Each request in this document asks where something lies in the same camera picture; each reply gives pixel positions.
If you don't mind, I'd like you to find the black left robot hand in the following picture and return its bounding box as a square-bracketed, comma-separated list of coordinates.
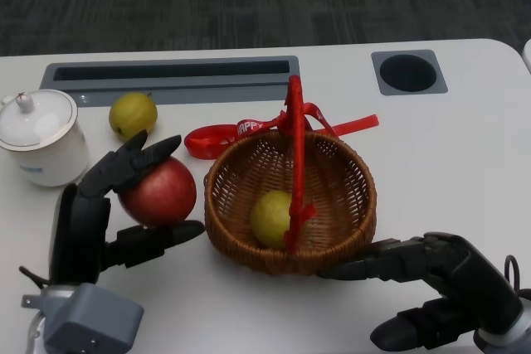
[48, 129, 207, 289]

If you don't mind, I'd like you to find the white ceramic cup lid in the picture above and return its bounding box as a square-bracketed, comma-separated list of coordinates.
[0, 89, 79, 151]

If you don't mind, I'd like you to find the red apple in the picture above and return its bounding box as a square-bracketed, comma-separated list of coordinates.
[118, 157, 197, 229]

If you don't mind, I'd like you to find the brown wicker basket red handle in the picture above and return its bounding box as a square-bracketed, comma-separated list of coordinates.
[203, 75, 378, 276]

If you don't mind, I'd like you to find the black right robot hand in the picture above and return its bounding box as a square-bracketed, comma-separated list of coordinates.
[318, 232, 524, 352]

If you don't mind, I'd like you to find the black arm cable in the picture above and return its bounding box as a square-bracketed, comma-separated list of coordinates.
[504, 255, 522, 295]
[18, 265, 50, 289]

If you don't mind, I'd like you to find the white ceramic cup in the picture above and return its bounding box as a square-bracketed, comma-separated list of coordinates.
[0, 119, 90, 187]

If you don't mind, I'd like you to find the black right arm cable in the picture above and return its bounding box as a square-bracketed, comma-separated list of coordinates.
[504, 255, 522, 295]

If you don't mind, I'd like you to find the yellow-green pear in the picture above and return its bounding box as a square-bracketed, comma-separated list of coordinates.
[109, 91, 158, 142]
[250, 190, 306, 250]

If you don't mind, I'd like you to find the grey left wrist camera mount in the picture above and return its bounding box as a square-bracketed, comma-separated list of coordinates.
[21, 283, 145, 354]

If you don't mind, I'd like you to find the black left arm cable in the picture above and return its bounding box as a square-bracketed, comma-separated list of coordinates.
[18, 265, 50, 289]

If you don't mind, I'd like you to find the grey long table cable tray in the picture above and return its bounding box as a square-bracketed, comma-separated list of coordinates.
[39, 55, 300, 109]

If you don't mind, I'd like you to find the grey round table grommet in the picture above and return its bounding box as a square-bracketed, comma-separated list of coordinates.
[370, 49, 449, 97]

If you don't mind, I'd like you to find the red printed ribbon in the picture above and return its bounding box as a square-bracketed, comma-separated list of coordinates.
[183, 102, 380, 160]

